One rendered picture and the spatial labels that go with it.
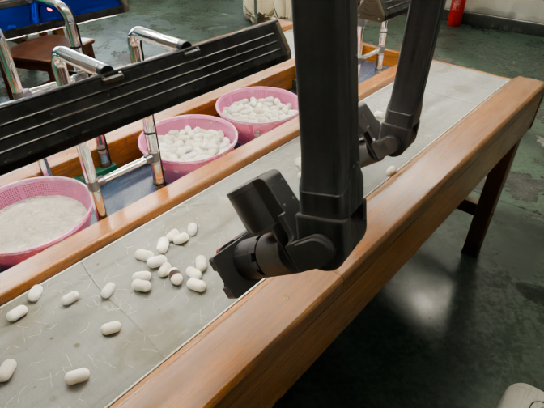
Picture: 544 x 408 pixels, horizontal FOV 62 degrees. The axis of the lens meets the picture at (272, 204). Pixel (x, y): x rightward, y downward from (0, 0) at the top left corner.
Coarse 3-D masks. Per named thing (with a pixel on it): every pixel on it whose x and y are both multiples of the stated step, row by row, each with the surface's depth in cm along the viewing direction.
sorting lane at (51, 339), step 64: (448, 128) 132; (128, 256) 89; (192, 256) 89; (0, 320) 76; (64, 320) 76; (128, 320) 76; (192, 320) 76; (0, 384) 67; (64, 384) 67; (128, 384) 67
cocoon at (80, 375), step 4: (80, 368) 67; (84, 368) 67; (68, 372) 66; (72, 372) 66; (76, 372) 66; (80, 372) 66; (84, 372) 67; (88, 372) 67; (68, 376) 66; (72, 376) 66; (76, 376) 66; (80, 376) 66; (84, 376) 66; (88, 376) 67; (68, 380) 66; (72, 380) 66; (76, 380) 66; (80, 380) 66; (84, 380) 67; (68, 384) 66; (72, 384) 66
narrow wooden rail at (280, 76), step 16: (288, 64) 168; (240, 80) 155; (256, 80) 155; (272, 80) 161; (288, 80) 168; (208, 96) 144; (256, 96) 158; (160, 112) 135; (176, 112) 135; (192, 112) 138; (208, 112) 143; (128, 128) 127; (112, 144) 121; (128, 144) 125; (48, 160) 113; (64, 160) 113; (96, 160) 119; (112, 160) 123; (128, 160) 127; (0, 176) 107; (16, 176) 107; (32, 176) 108; (64, 176) 114
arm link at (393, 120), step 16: (416, 0) 76; (432, 0) 75; (416, 16) 78; (432, 16) 76; (416, 32) 79; (432, 32) 78; (416, 48) 80; (432, 48) 80; (400, 64) 82; (416, 64) 81; (400, 80) 84; (416, 80) 82; (400, 96) 85; (416, 96) 83; (400, 112) 85; (416, 112) 85; (384, 128) 88; (400, 128) 86; (416, 128) 90
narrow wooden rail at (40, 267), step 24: (384, 72) 161; (360, 96) 146; (264, 144) 120; (216, 168) 110; (240, 168) 114; (168, 192) 102; (192, 192) 104; (120, 216) 95; (144, 216) 96; (72, 240) 89; (96, 240) 89; (24, 264) 84; (48, 264) 84; (72, 264) 87; (0, 288) 79; (24, 288) 81
